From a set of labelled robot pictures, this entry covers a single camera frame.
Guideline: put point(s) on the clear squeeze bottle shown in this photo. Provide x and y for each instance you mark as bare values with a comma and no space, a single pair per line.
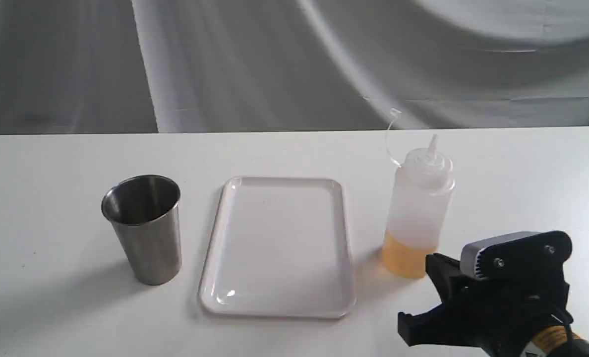
423,188

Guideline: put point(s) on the white plastic tray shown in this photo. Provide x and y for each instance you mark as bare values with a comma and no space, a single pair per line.
279,248

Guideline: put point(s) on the white backdrop cloth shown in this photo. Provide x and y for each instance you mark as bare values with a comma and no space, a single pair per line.
180,66

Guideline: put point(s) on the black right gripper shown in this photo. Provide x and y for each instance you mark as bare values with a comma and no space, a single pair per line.
484,301

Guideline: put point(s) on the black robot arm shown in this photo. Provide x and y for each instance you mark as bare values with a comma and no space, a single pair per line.
505,295

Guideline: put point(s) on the stainless steel cup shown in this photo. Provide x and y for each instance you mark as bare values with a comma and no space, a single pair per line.
144,213

